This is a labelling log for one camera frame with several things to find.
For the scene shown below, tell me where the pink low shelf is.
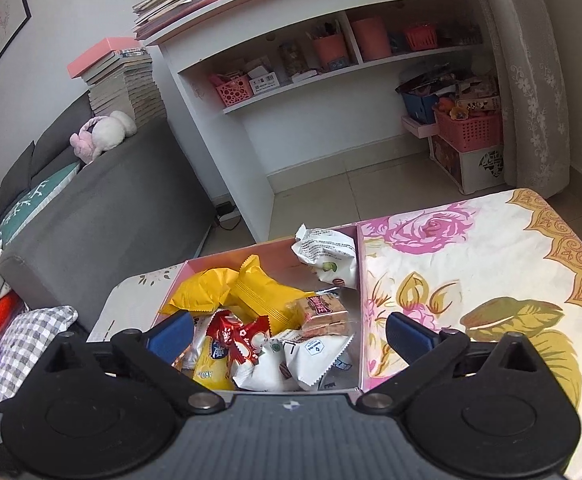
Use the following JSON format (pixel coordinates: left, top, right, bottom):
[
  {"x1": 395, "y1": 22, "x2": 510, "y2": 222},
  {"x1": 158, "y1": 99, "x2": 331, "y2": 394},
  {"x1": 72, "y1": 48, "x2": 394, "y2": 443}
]
[{"x1": 401, "y1": 115, "x2": 439, "y2": 138}]

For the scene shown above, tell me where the grey sofa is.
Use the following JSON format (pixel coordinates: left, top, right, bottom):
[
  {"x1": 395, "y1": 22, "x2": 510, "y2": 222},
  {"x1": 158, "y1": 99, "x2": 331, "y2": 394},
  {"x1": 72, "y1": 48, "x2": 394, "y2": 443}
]
[{"x1": 0, "y1": 95, "x2": 217, "y2": 333}]

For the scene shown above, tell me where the teal patterned cushion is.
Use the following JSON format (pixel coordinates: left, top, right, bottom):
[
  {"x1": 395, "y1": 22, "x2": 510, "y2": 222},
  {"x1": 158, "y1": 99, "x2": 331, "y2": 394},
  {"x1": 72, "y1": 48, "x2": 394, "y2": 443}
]
[{"x1": 0, "y1": 162, "x2": 82, "y2": 248}]

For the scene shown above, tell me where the pink white plush rabbit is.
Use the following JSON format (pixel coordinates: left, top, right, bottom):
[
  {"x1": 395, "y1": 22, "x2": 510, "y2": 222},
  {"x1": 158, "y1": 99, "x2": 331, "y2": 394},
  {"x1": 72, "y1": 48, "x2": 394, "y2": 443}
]
[{"x1": 70, "y1": 110, "x2": 138, "y2": 166}]

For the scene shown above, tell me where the grey white checked pillow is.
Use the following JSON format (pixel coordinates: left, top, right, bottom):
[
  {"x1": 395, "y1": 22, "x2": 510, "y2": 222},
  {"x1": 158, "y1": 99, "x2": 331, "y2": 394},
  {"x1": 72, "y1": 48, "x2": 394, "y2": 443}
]
[{"x1": 0, "y1": 306, "x2": 79, "y2": 411}]

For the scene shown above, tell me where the yellow pastry packet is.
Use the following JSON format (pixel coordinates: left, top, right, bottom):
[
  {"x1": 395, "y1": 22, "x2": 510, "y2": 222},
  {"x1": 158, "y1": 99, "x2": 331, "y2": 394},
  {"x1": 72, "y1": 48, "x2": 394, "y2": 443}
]
[
  {"x1": 218, "y1": 255, "x2": 317, "y2": 333},
  {"x1": 163, "y1": 267, "x2": 242, "y2": 321}
]

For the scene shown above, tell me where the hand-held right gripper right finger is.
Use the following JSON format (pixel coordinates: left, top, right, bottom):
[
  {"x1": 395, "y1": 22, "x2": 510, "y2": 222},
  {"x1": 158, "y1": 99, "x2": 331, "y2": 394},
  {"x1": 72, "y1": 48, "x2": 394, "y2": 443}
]
[{"x1": 355, "y1": 310, "x2": 544, "y2": 413}]

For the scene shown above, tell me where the glass jar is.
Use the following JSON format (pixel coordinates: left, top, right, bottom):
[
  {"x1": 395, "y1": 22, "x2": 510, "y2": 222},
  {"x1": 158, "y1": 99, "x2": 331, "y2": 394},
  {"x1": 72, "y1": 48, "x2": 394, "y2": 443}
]
[{"x1": 277, "y1": 41, "x2": 306, "y2": 78}]

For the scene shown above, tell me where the large pink basket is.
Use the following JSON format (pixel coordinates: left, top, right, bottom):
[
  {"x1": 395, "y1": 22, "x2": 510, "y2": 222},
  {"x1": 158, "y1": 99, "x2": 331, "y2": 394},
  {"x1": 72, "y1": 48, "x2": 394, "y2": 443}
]
[{"x1": 433, "y1": 109, "x2": 502, "y2": 153}]

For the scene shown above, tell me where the pile of books and papers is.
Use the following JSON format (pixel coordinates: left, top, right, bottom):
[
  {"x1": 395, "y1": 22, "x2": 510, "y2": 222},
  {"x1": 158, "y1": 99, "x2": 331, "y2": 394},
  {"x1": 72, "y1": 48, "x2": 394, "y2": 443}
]
[{"x1": 132, "y1": 0, "x2": 229, "y2": 41}]

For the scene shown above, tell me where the power strip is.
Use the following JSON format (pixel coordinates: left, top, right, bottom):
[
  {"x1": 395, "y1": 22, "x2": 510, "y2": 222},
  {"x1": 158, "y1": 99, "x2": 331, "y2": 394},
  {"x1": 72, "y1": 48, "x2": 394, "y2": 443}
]
[{"x1": 213, "y1": 201, "x2": 242, "y2": 221}]

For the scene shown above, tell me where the white light blue packet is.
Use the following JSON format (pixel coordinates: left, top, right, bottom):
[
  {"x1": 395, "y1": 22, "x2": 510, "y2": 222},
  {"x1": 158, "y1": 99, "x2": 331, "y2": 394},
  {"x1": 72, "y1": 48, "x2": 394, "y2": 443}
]
[{"x1": 281, "y1": 330, "x2": 354, "y2": 391}]

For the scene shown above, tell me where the pink cardboard box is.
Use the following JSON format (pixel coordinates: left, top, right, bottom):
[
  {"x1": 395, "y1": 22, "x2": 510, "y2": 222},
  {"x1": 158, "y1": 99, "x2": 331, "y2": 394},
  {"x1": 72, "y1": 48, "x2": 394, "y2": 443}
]
[{"x1": 86, "y1": 224, "x2": 367, "y2": 393}]

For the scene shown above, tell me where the salmon bin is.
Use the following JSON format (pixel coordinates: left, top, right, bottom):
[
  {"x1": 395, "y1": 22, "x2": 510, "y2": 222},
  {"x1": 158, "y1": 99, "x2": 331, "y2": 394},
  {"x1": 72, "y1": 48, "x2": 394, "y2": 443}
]
[{"x1": 349, "y1": 16, "x2": 393, "y2": 61}]

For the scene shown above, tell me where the dark grey back cushion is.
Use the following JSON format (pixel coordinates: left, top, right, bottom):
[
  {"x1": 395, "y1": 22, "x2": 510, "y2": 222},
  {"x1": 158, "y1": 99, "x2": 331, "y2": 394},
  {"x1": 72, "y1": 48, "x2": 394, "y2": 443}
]
[{"x1": 0, "y1": 140, "x2": 39, "y2": 203}]

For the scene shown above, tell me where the silver white biscuit packet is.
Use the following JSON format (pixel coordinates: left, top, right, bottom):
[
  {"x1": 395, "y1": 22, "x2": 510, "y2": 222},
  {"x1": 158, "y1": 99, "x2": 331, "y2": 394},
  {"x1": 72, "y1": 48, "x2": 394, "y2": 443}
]
[{"x1": 173, "y1": 314, "x2": 213, "y2": 372}]

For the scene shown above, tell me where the small orange basket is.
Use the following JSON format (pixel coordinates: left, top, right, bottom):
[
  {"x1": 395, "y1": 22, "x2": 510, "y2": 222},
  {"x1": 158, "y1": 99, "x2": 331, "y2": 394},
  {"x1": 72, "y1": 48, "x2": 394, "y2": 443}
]
[{"x1": 403, "y1": 24, "x2": 439, "y2": 52}]

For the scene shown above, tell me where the stack of books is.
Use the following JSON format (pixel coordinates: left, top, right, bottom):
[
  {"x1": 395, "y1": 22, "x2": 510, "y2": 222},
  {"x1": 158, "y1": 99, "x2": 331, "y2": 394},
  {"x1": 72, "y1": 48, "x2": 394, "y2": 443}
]
[{"x1": 82, "y1": 47, "x2": 167, "y2": 128}]

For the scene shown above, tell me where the white shelf desk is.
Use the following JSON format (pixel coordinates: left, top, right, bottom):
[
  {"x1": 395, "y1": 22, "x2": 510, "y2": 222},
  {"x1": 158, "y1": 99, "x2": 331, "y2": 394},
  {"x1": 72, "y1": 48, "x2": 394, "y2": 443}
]
[{"x1": 144, "y1": 0, "x2": 496, "y2": 243}]

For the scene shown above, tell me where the small pink basket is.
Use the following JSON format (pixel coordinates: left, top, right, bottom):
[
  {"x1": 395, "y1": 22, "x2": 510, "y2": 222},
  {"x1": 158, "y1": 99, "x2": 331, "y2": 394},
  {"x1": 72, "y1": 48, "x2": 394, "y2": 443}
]
[{"x1": 210, "y1": 74, "x2": 254, "y2": 108}]

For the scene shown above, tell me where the red snack packet white print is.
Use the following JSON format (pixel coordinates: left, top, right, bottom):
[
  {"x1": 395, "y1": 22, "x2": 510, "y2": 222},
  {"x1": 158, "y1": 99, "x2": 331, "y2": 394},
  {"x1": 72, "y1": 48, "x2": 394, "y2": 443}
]
[{"x1": 206, "y1": 310, "x2": 247, "y2": 361}]

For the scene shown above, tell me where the white text packet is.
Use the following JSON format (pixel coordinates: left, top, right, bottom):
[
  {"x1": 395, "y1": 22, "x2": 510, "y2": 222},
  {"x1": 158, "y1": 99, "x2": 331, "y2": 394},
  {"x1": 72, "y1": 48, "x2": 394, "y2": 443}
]
[{"x1": 291, "y1": 225, "x2": 358, "y2": 289}]

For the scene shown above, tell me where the white labelled box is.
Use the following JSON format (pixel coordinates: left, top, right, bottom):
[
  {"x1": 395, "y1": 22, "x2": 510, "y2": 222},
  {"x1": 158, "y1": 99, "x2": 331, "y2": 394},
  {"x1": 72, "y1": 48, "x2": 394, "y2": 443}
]
[{"x1": 246, "y1": 71, "x2": 279, "y2": 96}]

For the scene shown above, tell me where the flat pink box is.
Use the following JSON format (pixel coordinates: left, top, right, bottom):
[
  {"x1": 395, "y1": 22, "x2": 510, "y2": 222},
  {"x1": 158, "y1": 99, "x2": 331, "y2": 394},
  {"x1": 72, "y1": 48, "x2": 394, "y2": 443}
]
[{"x1": 67, "y1": 37, "x2": 139, "y2": 80}]

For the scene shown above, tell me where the small brown bar packet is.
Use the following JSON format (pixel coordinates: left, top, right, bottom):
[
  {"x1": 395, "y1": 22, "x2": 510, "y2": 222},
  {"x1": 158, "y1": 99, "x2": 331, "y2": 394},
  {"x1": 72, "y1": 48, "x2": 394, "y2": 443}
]
[{"x1": 301, "y1": 295, "x2": 352, "y2": 338}]

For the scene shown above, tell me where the grey lace curtain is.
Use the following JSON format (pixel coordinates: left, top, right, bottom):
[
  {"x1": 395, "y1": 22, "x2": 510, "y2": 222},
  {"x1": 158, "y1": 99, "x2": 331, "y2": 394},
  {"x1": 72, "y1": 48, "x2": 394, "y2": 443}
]
[{"x1": 466, "y1": 0, "x2": 572, "y2": 198}]

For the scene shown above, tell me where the salmon pen holder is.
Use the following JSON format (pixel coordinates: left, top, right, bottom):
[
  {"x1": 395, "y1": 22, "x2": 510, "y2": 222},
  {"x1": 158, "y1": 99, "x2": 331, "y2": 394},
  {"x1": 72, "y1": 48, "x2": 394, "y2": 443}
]
[{"x1": 312, "y1": 34, "x2": 349, "y2": 68}]

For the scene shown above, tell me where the white storage crate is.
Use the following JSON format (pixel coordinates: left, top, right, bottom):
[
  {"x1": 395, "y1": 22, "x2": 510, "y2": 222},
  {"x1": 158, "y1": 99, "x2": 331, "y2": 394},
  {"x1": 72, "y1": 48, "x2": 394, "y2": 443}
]
[{"x1": 428, "y1": 135, "x2": 506, "y2": 195}]

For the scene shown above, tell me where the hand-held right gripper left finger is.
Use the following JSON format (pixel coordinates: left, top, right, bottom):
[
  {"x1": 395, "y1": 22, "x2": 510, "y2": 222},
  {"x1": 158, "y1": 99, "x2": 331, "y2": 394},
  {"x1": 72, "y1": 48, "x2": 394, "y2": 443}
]
[{"x1": 40, "y1": 309, "x2": 226, "y2": 415}]

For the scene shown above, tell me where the blue storage bin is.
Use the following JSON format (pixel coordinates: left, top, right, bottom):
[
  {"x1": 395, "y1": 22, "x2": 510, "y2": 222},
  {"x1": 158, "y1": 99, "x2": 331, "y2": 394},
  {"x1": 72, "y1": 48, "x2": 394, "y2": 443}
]
[{"x1": 402, "y1": 91, "x2": 439, "y2": 125}]

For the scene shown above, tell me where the yellow cracker packet blue label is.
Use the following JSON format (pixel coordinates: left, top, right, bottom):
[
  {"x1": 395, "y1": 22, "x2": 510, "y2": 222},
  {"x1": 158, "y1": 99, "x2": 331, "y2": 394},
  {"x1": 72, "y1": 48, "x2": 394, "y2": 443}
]
[{"x1": 191, "y1": 335, "x2": 237, "y2": 391}]

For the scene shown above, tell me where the small red candy packet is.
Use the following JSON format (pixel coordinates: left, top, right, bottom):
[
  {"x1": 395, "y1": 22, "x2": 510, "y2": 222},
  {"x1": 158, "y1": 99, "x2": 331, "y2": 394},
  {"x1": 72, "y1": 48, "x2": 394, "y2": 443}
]
[{"x1": 231, "y1": 316, "x2": 272, "y2": 365}]

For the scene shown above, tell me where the floral tablecloth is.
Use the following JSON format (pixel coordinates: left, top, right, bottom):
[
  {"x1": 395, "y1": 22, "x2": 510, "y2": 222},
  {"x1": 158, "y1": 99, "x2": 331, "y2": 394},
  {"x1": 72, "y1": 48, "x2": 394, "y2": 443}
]
[{"x1": 88, "y1": 187, "x2": 582, "y2": 480}]

